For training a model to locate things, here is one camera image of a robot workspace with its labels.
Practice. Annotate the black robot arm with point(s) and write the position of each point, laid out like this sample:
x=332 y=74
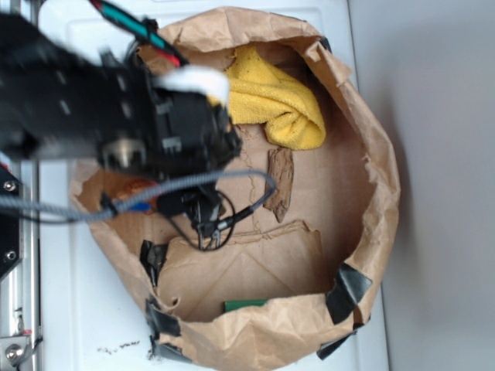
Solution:
x=57 y=105

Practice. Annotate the brown bark piece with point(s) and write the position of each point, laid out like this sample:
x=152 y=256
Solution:
x=281 y=168

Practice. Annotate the aluminium frame rail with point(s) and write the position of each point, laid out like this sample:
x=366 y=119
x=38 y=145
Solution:
x=21 y=330

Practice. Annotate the orange spiral sea shell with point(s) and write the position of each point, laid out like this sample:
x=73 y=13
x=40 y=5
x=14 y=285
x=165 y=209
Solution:
x=133 y=187

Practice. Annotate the green block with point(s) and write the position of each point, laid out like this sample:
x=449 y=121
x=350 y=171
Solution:
x=239 y=304

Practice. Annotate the brown paper bag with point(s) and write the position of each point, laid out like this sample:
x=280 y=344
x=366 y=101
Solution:
x=320 y=269

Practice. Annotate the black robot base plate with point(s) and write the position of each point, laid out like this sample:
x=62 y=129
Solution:
x=10 y=226

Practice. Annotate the yellow cloth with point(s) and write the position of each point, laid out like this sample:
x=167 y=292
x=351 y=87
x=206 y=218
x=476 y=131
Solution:
x=261 y=93

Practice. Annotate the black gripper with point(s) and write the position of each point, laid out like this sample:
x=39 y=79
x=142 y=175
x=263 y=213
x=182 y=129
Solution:
x=175 y=127

